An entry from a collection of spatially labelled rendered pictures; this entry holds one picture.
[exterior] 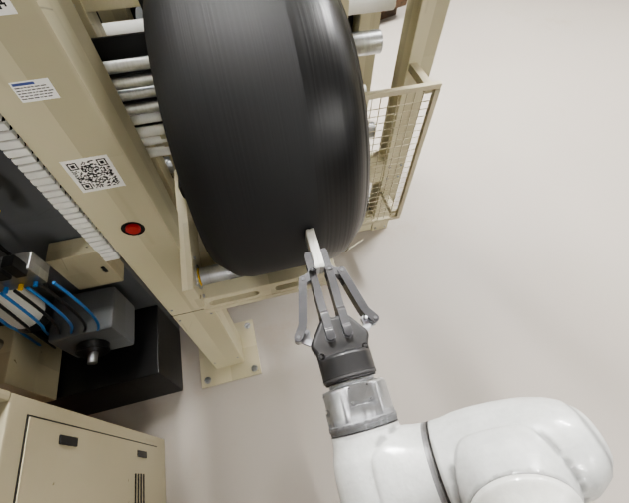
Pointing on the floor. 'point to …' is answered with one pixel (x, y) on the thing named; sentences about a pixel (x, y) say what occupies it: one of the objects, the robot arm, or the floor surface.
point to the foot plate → (210, 376)
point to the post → (163, 255)
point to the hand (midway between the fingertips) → (314, 251)
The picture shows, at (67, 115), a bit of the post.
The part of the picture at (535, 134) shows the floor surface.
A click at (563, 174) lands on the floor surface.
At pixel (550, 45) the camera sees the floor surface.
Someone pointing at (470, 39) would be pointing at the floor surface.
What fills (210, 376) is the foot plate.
